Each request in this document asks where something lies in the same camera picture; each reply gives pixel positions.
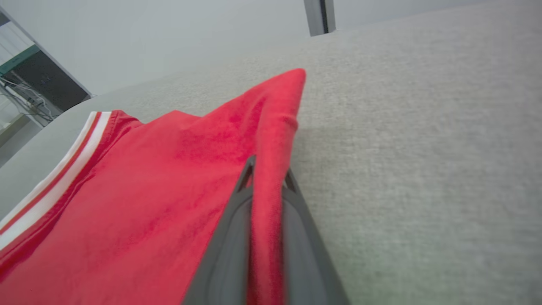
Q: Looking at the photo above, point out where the grey partition end post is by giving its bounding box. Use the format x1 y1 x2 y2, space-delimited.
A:
0 6 94 98

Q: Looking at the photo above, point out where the white power strip with cables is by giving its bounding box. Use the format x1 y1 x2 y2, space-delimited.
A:
0 76 55 125

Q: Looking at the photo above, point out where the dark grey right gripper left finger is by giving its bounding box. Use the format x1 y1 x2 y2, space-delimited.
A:
182 155 256 305

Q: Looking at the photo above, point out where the red basketball jersey with numbers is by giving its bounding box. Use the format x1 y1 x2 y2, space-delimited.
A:
0 68 307 305

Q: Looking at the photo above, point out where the grey partition joint post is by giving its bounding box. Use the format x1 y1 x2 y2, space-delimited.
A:
303 0 337 37

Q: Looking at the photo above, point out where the black computer tower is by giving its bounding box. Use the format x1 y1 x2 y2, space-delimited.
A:
11 51 90 113

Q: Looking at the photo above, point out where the desk with green top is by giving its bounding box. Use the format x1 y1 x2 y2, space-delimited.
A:
0 44 41 78

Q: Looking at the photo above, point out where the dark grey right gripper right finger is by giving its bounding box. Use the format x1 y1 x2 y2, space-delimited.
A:
283 169 350 305

